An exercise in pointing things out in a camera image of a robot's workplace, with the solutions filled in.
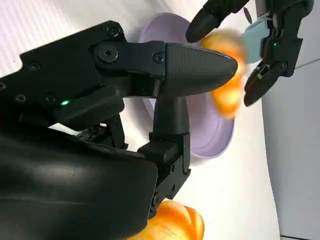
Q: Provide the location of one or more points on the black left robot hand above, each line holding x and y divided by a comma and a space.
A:
285, 37

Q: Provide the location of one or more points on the lilac plate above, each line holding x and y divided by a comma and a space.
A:
207, 135

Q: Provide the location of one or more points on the orange and white bread roll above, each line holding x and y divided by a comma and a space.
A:
227, 95
175, 222

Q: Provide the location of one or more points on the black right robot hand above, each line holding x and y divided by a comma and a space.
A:
75, 175

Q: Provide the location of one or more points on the pale green mug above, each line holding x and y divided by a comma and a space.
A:
255, 37

